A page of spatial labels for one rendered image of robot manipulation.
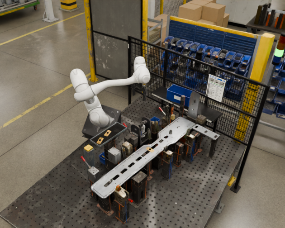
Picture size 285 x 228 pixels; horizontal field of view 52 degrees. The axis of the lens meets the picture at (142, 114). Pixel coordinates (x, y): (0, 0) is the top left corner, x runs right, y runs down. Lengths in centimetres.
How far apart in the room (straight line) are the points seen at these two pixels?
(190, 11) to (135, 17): 233
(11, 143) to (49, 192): 193
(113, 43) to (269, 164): 320
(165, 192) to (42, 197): 118
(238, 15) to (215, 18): 222
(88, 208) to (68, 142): 191
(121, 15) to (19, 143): 257
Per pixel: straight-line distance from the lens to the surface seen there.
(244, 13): 928
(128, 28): 503
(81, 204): 291
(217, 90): 340
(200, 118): 330
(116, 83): 259
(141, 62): 259
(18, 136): 492
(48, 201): 299
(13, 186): 420
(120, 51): 530
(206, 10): 725
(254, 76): 318
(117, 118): 336
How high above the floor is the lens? 301
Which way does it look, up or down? 36 degrees down
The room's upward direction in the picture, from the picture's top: 1 degrees clockwise
